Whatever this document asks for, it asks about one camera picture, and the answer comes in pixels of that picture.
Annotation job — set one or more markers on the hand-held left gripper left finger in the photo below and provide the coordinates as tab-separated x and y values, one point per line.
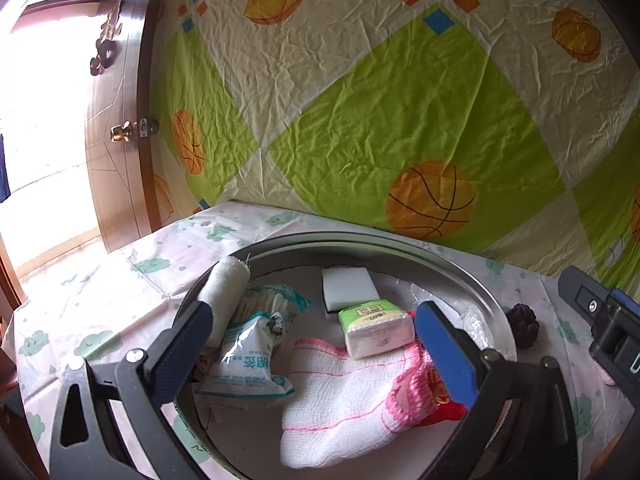
182	350

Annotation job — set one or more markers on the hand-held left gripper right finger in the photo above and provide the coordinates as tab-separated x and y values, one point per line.
447	355

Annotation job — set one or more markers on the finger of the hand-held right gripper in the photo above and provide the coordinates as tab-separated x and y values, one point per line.
620	340
582	292

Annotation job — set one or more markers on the cotton swab packet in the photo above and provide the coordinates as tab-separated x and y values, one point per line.
255	355

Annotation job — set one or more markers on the white gauze towel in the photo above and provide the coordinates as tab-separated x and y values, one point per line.
227	290

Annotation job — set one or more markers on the green tissue pack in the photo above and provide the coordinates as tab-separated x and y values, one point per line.
375	327

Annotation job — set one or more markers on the white sponge block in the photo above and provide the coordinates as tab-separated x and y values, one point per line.
345	287

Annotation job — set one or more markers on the round black metal tin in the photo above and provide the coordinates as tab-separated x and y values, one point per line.
350	255

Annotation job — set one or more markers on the red orange patterned cloth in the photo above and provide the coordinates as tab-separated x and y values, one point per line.
442	395

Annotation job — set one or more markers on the dark purple scrunchie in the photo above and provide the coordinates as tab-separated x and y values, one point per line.
522	325

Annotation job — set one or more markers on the pink white knitted dishcloth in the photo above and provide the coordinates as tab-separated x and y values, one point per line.
350	400

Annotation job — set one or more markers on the brass door knob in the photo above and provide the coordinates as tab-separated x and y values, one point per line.
124	131

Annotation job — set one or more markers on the blue hanging cloth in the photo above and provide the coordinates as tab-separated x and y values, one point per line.
4	167

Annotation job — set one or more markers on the brown wooden door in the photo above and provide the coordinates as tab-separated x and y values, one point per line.
125	85

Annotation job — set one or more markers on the basketball print bed sheet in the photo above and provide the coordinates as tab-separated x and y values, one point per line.
380	90

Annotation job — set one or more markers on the hanging door ornament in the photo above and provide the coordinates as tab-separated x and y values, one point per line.
106	35

